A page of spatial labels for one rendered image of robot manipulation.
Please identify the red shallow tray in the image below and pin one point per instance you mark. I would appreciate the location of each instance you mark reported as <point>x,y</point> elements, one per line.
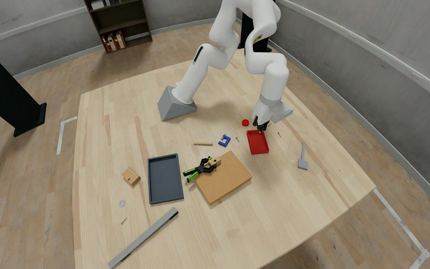
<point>257,142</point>

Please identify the flat wooden board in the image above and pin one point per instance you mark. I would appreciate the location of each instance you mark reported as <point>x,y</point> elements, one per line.
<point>228,175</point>

